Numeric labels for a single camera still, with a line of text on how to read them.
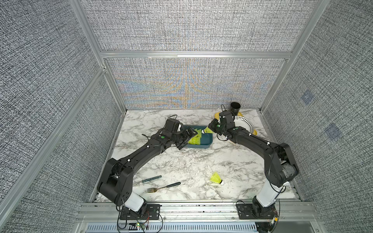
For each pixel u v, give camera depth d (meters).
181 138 0.73
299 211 0.76
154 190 0.79
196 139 0.96
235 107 1.11
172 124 0.65
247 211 0.73
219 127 0.79
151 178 0.84
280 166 0.47
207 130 0.93
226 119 0.71
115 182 0.43
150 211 0.73
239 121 1.10
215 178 0.82
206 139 1.02
